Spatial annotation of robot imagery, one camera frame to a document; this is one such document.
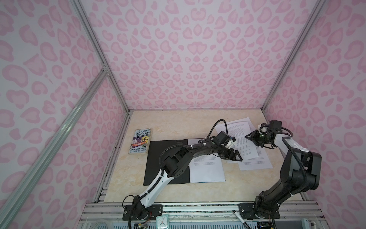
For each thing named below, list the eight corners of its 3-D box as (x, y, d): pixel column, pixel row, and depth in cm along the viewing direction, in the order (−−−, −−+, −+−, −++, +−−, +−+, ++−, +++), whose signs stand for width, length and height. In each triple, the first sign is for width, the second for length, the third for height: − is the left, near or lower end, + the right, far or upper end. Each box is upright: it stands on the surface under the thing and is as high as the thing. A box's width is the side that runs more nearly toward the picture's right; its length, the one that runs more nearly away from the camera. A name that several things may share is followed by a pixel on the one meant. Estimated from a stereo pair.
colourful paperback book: (129, 155, 97) (127, 152, 94) (136, 131, 110) (134, 128, 107) (147, 155, 97) (146, 152, 94) (152, 131, 110) (151, 128, 107)
